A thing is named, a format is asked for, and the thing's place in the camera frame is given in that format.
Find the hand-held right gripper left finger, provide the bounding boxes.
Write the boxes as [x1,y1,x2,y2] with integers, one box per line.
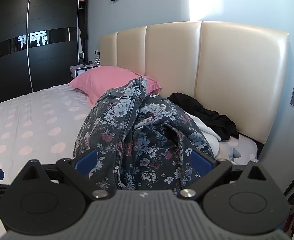
[20,149,110,201]

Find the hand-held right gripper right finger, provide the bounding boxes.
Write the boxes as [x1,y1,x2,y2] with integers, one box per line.
[179,148,269,201]

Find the dark floral pants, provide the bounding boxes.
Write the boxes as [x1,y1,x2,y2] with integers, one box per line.
[73,76,216,191]

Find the white garment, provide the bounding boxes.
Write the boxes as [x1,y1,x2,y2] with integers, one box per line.
[187,114,243,166]

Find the black garment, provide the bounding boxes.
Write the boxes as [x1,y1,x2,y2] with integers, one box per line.
[167,92,240,141]

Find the polka-dot bed sheet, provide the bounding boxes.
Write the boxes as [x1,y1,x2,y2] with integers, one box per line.
[0,84,259,178]

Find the pink pillow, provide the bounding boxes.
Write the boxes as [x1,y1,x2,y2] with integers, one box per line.
[68,65,162,105]

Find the white nightstand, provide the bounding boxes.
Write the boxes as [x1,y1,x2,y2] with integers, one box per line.
[70,64,98,79]

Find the cream padded headboard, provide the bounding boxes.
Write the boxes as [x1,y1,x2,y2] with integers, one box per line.
[99,21,290,145]

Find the black sliding-door wardrobe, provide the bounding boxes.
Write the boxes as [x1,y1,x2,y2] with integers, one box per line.
[0,0,87,103]

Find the open closet shelf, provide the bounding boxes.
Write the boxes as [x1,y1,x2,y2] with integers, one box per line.
[77,0,90,66]

